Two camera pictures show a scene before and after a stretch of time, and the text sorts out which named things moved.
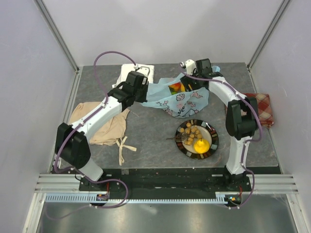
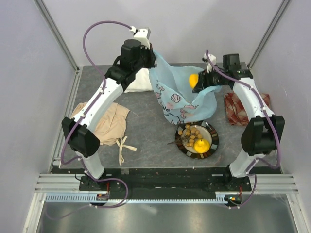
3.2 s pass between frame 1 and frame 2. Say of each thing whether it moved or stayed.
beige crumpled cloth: stayed
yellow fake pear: stayed
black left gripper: moved
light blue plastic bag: moved
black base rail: stayed
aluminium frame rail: stayed
